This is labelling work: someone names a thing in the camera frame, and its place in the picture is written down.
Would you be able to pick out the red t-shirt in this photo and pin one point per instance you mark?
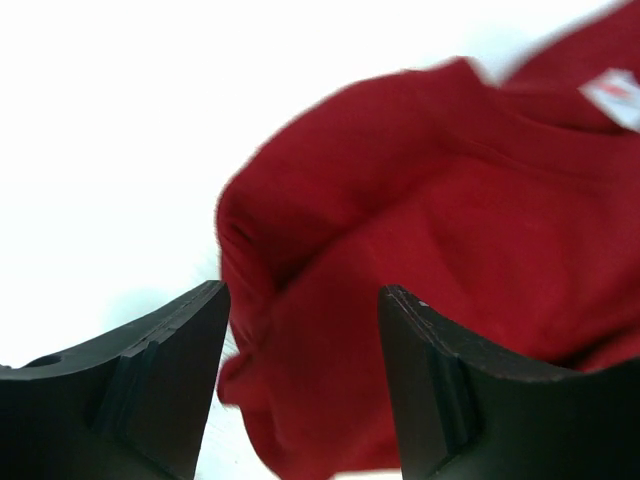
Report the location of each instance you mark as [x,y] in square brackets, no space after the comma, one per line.
[512,210]

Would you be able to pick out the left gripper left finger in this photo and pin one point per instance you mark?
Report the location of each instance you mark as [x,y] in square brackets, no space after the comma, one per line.
[131,403]

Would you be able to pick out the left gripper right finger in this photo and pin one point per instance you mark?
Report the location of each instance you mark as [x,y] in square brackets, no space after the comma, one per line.
[467,408]

